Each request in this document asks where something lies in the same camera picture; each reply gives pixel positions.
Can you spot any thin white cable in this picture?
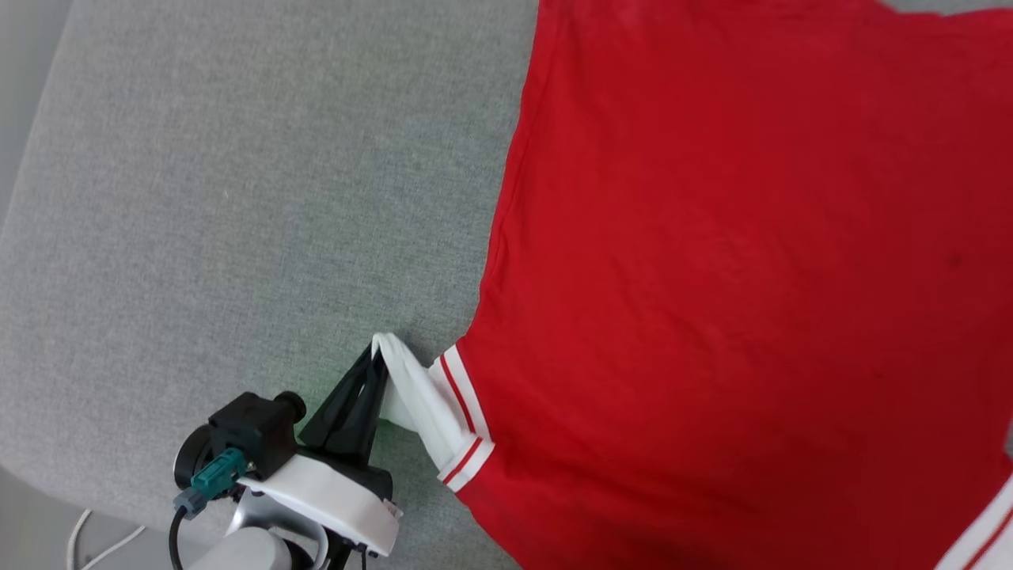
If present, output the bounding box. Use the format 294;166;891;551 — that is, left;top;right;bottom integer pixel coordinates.
67;507;147;570

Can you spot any red and white shirt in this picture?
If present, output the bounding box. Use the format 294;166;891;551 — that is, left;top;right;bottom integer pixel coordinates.
372;0;1013;570

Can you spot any grey fabric sofa cushion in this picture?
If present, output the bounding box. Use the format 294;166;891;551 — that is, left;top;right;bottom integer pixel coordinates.
0;0;1013;570

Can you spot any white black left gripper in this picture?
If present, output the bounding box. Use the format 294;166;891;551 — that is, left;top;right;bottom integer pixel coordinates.
237;345;403;557

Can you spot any thin black cable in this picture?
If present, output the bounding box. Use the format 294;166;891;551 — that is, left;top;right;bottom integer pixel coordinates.
169;507;191;570

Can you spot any teal cable connector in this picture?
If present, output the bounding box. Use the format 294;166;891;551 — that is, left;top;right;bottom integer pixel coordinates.
174;447;248;519

